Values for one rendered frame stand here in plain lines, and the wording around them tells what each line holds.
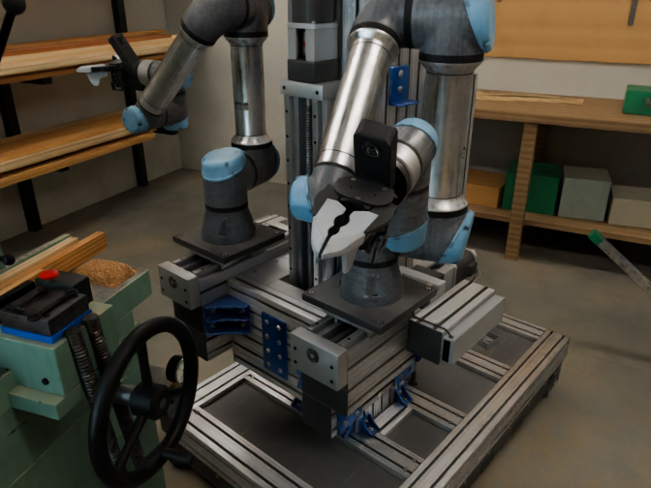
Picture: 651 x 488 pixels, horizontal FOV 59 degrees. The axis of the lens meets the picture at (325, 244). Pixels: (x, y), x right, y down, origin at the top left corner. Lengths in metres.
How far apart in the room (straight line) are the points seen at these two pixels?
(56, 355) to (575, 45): 3.32
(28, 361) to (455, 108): 0.83
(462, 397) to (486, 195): 1.75
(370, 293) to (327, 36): 0.58
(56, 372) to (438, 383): 1.38
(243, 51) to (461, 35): 0.69
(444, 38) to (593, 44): 2.74
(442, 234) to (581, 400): 1.44
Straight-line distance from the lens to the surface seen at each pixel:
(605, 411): 2.46
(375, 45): 1.04
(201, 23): 1.47
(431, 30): 1.06
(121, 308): 1.23
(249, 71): 1.58
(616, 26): 3.75
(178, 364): 1.34
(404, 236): 0.87
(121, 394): 1.06
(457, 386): 2.05
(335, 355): 1.18
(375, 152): 0.65
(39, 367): 1.00
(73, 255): 1.33
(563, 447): 2.25
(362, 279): 1.23
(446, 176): 1.13
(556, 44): 3.77
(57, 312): 0.97
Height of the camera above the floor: 1.46
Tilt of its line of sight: 25 degrees down
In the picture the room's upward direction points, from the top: straight up
